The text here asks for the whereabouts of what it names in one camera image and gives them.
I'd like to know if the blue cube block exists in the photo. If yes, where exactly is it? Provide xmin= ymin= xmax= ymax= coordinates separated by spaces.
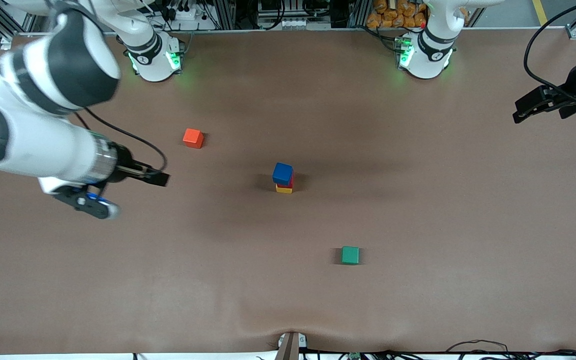
xmin=272 ymin=162 xmax=294 ymax=186

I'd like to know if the orange cube block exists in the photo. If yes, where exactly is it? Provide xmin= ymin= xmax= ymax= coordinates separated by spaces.
xmin=182 ymin=128 xmax=205 ymax=150

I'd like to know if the white power strip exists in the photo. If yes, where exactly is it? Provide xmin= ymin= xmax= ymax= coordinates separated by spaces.
xmin=162 ymin=0 xmax=204 ymax=22

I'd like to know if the orange snack bag pile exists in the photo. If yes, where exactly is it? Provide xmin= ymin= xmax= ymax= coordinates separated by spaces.
xmin=366 ymin=0 xmax=429 ymax=29

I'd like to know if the white terminal connector block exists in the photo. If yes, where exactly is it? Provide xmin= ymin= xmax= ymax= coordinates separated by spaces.
xmin=278 ymin=17 xmax=333 ymax=30

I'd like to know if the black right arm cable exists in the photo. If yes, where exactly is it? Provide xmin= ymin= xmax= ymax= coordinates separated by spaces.
xmin=74 ymin=106 xmax=169 ymax=174

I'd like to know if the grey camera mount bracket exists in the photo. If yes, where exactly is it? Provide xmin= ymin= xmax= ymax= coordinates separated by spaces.
xmin=275 ymin=331 xmax=308 ymax=360

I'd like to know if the black cable bundle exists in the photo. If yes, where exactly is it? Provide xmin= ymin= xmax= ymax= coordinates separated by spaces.
xmin=445 ymin=340 xmax=576 ymax=360

